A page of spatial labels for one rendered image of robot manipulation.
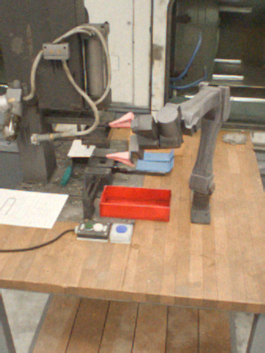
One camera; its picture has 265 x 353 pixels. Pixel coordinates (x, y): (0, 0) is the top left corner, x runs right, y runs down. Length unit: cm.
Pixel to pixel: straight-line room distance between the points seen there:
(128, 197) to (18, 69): 61
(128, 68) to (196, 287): 126
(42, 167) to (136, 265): 60
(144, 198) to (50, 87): 53
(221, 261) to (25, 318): 134
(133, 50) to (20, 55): 76
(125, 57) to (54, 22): 77
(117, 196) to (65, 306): 75
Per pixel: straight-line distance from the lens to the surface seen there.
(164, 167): 177
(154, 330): 204
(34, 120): 162
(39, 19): 149
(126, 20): 213
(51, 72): 153
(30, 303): 250
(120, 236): 140
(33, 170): 173
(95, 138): 154
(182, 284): 129
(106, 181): 163
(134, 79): 220
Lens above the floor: 182
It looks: 32 degrees down
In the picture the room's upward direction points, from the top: 1 degrees counter-clockwise
